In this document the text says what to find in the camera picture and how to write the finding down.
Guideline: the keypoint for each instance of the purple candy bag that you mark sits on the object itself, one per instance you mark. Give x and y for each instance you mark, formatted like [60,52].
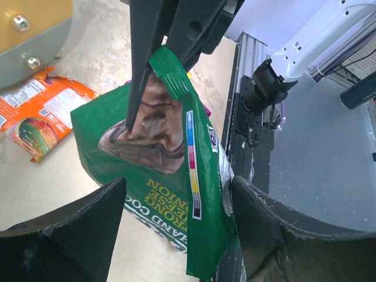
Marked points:
[189,75]

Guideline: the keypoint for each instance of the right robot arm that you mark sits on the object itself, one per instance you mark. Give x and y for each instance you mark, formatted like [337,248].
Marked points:
[275,76]

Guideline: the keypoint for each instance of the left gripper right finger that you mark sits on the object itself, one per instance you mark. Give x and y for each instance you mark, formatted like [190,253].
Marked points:
[312,250]

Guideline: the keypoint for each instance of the orange snack packet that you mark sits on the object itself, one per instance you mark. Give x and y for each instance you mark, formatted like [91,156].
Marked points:
[36,115]

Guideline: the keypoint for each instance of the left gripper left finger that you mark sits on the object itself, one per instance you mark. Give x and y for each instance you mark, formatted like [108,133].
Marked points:
[72,243]

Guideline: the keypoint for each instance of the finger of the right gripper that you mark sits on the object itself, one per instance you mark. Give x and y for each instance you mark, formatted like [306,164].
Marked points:
[197,27]
[150,20]

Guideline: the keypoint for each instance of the green snack bag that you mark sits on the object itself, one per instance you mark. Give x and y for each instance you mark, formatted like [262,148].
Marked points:
[176,170]

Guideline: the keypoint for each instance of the white cylinder toy drawers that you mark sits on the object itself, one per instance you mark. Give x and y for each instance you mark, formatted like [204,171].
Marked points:
[32,34]

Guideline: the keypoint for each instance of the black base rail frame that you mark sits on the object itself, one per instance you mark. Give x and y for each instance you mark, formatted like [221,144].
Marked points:
[247,143]

